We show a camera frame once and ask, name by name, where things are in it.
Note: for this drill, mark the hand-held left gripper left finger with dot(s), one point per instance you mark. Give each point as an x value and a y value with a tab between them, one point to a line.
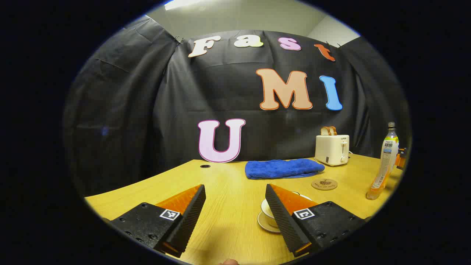
189	221

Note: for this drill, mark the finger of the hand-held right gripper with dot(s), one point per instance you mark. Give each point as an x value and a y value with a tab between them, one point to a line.
402	160

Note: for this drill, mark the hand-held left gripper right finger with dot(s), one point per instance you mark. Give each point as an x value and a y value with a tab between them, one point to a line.
281	217

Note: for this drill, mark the white teacup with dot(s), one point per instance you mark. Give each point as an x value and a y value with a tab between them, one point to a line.
268	209

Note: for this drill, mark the clear water bottle white label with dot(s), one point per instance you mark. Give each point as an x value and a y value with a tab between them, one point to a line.
385	162

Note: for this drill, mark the white teacup lid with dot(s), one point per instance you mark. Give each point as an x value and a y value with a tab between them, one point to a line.
307	197

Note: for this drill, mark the round cork coaster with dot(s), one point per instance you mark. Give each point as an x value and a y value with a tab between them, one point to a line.
324	184

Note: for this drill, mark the white saucer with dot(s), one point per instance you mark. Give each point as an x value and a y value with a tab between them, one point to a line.
263	223

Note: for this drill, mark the blue towel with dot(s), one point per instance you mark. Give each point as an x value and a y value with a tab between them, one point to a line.
283	168

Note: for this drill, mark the cream toaster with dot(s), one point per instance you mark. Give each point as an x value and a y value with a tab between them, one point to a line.
331	150

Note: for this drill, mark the toasted bread slice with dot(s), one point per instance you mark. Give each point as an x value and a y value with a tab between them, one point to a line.
333	130
325	131

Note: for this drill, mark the black backdrop cloth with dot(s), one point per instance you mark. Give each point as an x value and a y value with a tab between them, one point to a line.
128	110

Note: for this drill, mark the ceiling light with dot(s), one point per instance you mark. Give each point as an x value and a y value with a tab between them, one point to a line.
184	3

